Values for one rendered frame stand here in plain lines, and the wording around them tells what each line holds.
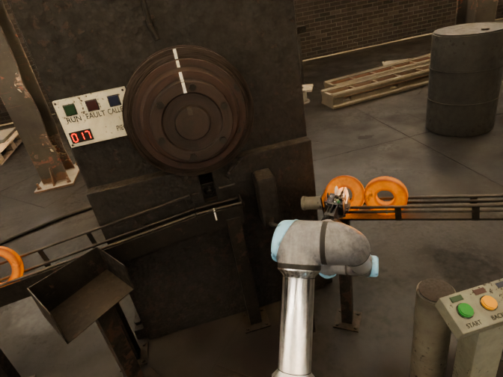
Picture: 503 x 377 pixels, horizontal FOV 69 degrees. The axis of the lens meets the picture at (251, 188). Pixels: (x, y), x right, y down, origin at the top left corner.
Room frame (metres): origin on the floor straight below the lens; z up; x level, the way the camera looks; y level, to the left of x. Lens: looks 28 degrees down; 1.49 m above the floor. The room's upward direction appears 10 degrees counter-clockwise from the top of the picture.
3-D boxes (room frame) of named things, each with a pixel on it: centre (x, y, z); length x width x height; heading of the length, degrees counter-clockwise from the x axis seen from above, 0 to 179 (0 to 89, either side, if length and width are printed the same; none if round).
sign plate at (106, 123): (1.40, 0.52, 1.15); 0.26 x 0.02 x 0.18; 98
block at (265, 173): (1.39, -0.06, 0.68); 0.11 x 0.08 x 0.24; 8
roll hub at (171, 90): (1.24, 0.16, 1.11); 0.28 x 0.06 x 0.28; 98
